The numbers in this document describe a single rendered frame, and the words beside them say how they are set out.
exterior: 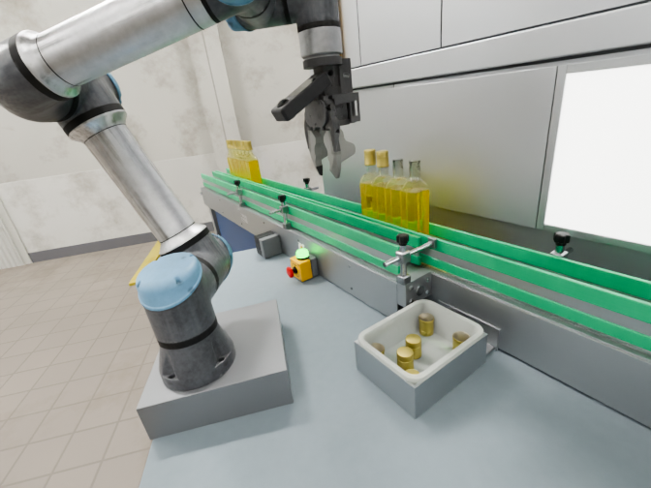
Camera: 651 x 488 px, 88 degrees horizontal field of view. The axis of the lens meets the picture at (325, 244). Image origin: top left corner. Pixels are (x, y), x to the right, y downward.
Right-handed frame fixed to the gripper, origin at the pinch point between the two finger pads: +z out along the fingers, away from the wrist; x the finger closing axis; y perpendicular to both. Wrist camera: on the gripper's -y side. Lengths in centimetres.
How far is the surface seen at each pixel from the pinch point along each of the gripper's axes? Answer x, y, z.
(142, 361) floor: 145, -51, 118
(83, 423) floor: 116, -82, 118
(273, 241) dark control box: 61, 11, 36
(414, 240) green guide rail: -1.5, 23.7, 22.6
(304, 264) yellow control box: 34, 9, 37
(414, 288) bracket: -7.0, 17.4, 31.8
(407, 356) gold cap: -18.6, 2.5, 36.7
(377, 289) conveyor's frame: 3.4, 14.5, 35.2
